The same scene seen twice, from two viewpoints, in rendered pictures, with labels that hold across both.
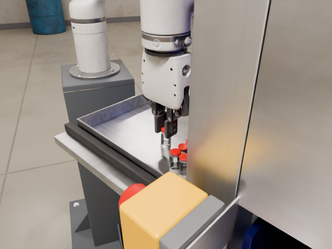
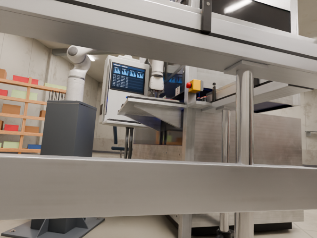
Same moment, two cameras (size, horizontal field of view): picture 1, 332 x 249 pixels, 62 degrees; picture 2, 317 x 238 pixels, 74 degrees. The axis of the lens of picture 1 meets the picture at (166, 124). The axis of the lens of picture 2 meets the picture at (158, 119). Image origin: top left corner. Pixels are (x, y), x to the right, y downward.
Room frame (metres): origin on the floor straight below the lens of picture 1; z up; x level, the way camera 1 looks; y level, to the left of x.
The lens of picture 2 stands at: (-0.29, 1.27, 0.59)
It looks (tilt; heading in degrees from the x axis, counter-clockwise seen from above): 8 degrees up; 300
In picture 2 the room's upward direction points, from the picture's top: 3 degrees clockwise
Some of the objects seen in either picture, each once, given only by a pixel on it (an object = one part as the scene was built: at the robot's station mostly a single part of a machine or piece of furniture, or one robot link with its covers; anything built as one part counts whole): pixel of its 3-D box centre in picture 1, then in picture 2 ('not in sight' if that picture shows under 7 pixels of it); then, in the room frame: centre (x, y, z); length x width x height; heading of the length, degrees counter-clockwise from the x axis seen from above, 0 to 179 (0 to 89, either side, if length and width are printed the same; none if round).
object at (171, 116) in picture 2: not in sight; (157, 116); (0.45, 0.02, 0.80); 0.34 x 0.03 x 0.13; 46
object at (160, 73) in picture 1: (166, 73); (156, 83); (0.48, 0.00, 1.05); 0.10 x 0.07 x 0.11; 46
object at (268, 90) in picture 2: not in sight; (242, 89); (-0.12, 0.09, 0.92); 0.69 x 0.15 x 0.16; 136
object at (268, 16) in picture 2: not in sight; (247, 33); (-0.09, -0.38, 1.51); 0.85 x 0.01 x 0.59; 46
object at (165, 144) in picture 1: (166, 139); not in sight; (0.49, 0.00, 0.90); 0.02 x 0.02 x 0.04
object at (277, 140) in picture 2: not in sight; (188, 160); (0.64, -1.10, 0.44); 2.06 x 1.00 x 0.88; 136
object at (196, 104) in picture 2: not in sight; (201, 105); (0.15, -0.02, 0.87); 0.14 x 0.13 x 0.02; 46
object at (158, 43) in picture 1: (167, 39); (157, 75); (0.48, 0.00, 1.11); 0.09 x 0.08 x 0.03; 46
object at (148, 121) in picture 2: not in sight; (142, 123); (0.81, -0.33, 0.80); 0.34 x 0.03 x 0.13; 46
